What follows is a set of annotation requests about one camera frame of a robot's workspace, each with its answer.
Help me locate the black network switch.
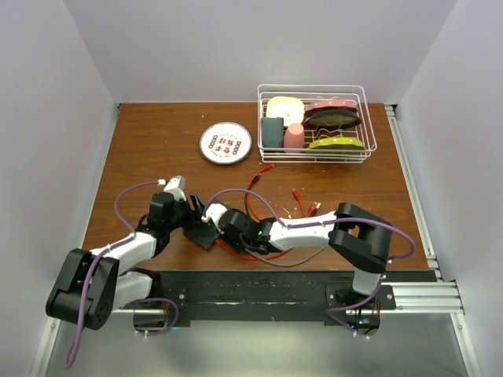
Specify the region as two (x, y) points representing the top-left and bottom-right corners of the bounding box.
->
(182, 205), (222, 251)

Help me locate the pink plate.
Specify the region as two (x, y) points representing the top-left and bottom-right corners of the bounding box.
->
(304, 99), (358, 116)

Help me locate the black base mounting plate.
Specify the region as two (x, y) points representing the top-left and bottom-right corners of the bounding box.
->
(133, 269), (396, 329)

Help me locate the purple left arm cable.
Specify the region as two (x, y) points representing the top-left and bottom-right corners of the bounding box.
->
(64, 180), (180, 369)

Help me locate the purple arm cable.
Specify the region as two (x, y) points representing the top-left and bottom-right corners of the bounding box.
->
(202, 188), (417, 339)
(64, 180), (180, 369)

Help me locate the dark teal cup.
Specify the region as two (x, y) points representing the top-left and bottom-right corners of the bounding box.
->
(261, 117), (284, 148)

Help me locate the pink cup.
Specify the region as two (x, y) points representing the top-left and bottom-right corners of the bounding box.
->
(283, 123), (304, 149)

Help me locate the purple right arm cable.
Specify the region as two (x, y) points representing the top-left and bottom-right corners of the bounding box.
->
(202, 188), (417, 339)

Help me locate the grey ethernet cable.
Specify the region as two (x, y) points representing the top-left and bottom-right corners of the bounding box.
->
(241, 245), (329, 269)

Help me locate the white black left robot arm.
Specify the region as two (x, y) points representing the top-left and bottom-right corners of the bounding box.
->
(46, 192), (215, 330)

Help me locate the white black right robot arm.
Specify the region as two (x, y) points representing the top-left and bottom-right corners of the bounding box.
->
(207, 203), (392, 309)

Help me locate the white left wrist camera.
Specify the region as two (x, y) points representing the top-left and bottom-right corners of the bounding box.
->
(163, 175), (185, 197)

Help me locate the cream square bowl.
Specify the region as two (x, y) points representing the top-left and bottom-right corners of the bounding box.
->
(266, 96), (305, 126)

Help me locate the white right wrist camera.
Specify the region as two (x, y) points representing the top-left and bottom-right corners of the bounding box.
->
(201, 203), (228, 225)

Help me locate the white patterned round plate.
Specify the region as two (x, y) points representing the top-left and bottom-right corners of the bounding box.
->
(199, 122), (252, 165)

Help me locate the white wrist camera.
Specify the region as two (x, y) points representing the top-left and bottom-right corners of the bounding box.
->
(201, 203), (228, 225)
(163, 175), (185, 197)

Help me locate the aluminium frame rail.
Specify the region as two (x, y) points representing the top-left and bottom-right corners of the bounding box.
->
(384, 104), (482, 376)

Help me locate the yellow-green plate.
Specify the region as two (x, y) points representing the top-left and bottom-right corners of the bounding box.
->
(308, 137), (365, 150)

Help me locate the white wire dish rack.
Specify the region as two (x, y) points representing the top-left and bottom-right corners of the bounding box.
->
(257, 84), (377, 163)

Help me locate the red ethernet cable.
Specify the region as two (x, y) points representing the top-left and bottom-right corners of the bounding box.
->
(291, 188), (319, 217)
(215, 164), (321, 262)

